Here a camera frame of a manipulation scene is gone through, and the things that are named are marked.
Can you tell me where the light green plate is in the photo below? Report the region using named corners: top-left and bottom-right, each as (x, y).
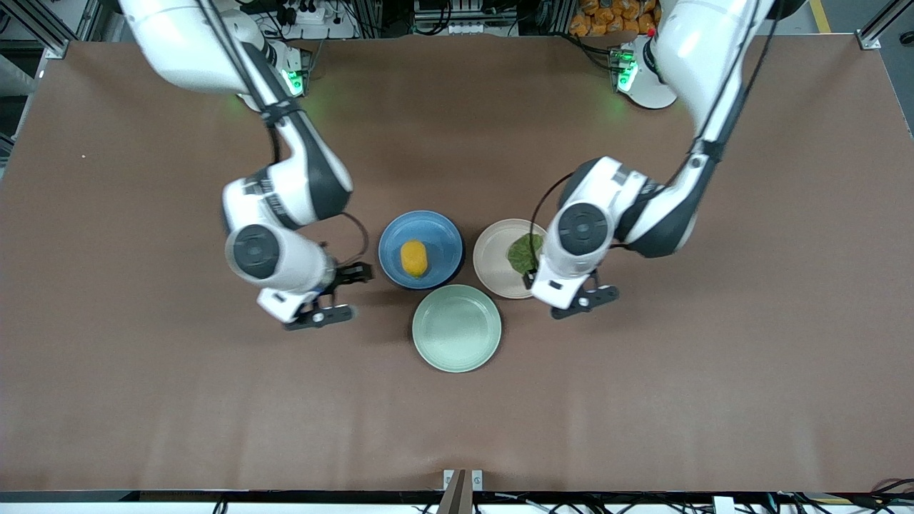
top-left (412, 284), bottom-right (503, 373)

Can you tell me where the blue plate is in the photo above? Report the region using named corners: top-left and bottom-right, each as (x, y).
top-left (378, 210), bottom-right (464, 290)

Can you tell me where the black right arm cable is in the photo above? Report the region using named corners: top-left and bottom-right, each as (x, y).
top-left (199, 0), bottom-right (371, 266)

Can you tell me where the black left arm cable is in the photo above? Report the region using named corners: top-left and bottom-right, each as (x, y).
top-left (529, 0), bottom-right (780, 240)

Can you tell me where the green lettuce leaf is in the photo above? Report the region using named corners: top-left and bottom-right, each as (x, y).
top-left (506, 233), bottom-right (545, 275)

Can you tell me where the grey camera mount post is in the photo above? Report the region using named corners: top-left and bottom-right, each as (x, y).
top-left (436, 470), bottom-right (468, 514)

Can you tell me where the beige plate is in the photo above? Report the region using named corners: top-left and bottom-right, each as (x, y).
top-left (473, 218), bottom-right (549, 300)

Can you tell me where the yellow lemon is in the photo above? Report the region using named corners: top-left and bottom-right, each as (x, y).
top-left (400, 241), bottom-right (429, 278)

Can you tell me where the bag of orange items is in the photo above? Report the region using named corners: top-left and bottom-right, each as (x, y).
top-left (569, 0), bottom-right (659, 38)

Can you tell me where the metal table edge bracket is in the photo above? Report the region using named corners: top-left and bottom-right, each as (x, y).
top-left (443, 469), bottom-right (484, 493)

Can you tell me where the aluminium frame profile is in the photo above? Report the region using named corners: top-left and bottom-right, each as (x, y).
top-left (0, 0), bottom-right (69, 60)
top-left (855, 0), bottom-right (914, 52)

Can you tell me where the white power strip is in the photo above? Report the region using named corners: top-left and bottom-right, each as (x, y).
top-left (282, 0), bottom-right (331, 26)

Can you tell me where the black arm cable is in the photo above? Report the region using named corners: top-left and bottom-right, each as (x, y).
top-left (529, 0), bottom-right (780, 240)
top-left (199, 0), bottom-right (371, 266)

